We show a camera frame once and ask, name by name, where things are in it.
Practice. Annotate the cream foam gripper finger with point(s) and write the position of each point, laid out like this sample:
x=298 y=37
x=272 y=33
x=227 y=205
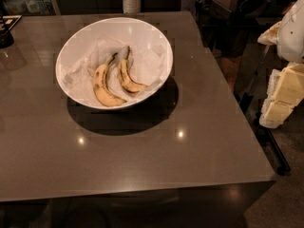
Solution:
x=284 y=92

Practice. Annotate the spotted yellow banana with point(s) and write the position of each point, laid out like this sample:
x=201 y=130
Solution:
x=127 y=83
x=100 y=88

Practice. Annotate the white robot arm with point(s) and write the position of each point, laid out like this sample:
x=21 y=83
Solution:
x=288 y=35

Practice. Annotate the white bowl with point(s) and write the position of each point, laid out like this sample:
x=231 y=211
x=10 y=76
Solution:
x=148 y=41

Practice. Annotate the black tripod stand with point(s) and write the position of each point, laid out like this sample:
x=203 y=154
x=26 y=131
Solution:
x=263 y=134

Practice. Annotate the dark bag on chair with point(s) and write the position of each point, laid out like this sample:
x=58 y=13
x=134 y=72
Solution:
x=229 y=10

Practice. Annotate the white paper liner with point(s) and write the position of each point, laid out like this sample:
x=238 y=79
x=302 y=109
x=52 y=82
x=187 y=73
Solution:
x=145 y=64

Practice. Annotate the shelf with bottles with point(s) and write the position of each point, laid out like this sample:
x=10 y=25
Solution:
x=29 y=7

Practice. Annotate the black object at left edge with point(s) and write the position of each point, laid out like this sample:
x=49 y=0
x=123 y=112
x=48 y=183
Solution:
x=7 y=22

